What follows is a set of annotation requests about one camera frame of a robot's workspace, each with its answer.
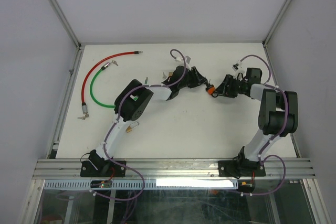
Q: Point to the aluminium frame post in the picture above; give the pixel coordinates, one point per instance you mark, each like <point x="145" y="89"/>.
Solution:
<point x="276" y="22"/>
<point x="65" y="23"/>

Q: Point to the left aluminium frame post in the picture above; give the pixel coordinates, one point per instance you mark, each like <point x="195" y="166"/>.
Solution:
<point x="65" y="23"/>

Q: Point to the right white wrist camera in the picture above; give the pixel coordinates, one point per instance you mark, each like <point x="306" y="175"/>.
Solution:
<point x="238" y="68"/>

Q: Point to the right aluminium frame post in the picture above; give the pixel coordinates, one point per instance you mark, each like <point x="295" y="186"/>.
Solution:
<point x="276" y="22"/>

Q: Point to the orange black padlock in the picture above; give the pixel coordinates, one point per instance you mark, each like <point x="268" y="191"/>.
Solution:
<point x="210" y="89"/>

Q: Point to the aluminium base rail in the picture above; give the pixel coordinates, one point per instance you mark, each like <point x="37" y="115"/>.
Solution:
<point x="273" y="168"/>

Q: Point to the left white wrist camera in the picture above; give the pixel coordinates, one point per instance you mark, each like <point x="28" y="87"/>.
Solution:
<point x="183" y="60"/>

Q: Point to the small brass padlock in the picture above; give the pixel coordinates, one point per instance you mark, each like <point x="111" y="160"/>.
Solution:
<point x="132" y="126"/>

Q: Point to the left black mount plate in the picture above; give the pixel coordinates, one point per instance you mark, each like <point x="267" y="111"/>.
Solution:
<point x="108" y="169"/>

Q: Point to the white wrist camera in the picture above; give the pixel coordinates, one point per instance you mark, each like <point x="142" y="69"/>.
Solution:
<point x="183" y="60"/>
<point x="238" y="68"/>

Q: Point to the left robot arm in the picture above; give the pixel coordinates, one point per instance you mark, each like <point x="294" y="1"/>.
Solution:
<point x="129" y="106"/>

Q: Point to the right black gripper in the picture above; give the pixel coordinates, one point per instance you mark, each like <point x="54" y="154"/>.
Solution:
<point x="224" y="89"/>

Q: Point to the green cable lock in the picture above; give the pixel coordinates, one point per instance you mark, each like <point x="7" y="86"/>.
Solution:
<point x="112" y="81"/>

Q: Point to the red lock keys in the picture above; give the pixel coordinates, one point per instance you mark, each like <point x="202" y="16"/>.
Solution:
<point x="86" y="115"/>

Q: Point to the red cable lock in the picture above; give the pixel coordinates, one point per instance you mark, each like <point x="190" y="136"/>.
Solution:
<point x="104" y="63"/>

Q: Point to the slotted cable duct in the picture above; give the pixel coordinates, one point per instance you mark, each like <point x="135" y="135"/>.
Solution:
<point x="138" y="184"/>

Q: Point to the right black mount plate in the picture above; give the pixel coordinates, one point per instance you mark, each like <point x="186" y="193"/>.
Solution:
<point x="233" y="168"/>

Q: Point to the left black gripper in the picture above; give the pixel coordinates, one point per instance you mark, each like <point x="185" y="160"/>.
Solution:
<point x="197" y="78"/>

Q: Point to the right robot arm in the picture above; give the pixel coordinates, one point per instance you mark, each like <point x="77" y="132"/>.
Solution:
<point x="278" y="117"/>

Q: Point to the black mount plate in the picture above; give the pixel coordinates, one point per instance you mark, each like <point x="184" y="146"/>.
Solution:
<point x="233" y="168"/>
<point x="108" y="169"/>

